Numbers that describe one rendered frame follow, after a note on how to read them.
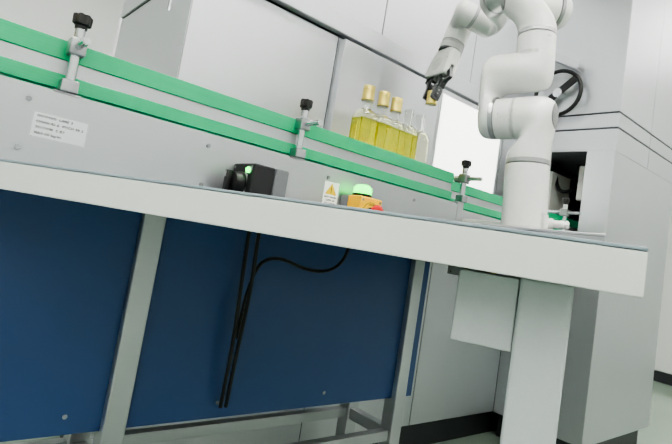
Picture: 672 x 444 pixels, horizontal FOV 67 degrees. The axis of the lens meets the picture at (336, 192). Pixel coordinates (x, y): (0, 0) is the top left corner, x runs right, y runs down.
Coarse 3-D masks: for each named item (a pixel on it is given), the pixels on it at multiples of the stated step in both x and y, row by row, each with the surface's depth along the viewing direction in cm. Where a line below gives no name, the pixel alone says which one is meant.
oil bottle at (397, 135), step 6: (396, 120) 149; (396, 126) 148; (402, 126) 149; (396, 132) 148; (402, 132) 149; (396, 138) 148; (402, 138) 149; (390, 144) 146; (396, 144) 148; (402, 144) 150; (390, 150) 146; (396, 150) 148
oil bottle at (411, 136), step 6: (408, 126) 152; (408, 132) 151; (414, 132) 152; (408, 138) 151; (414, 138) 152; (408, 144) 151; (414, 144) 153; (402, 150) 150; (408, 150) 151; (414, 150) 153; (408, 156) 151; (414, 156) 153
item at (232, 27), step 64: (128, 0) 167; (192, 0) 126; (256, 0) 137; (320, 0) 150; (384, 0) 167; (448, 0) 189; (192, 64) 126; (256, 64) 137; (320, 64) 151; (576, 192) 262
